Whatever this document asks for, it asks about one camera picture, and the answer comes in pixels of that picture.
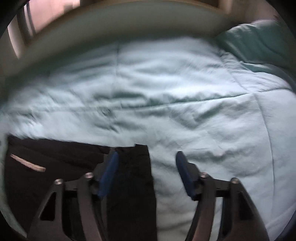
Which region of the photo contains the black jacket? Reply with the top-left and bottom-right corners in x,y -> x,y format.
4,136 -> 158,240

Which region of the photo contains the light teal bed comforter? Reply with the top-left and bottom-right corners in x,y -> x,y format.
1,36 -> 295,240

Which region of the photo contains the teal pillow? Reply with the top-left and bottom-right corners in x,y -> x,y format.
216,20 -> 295,71

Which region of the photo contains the window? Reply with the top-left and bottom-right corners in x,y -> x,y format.
7,0 -> 82,58

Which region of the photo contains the white bed frame edge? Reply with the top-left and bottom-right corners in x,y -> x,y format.
1,1 -> 235,77

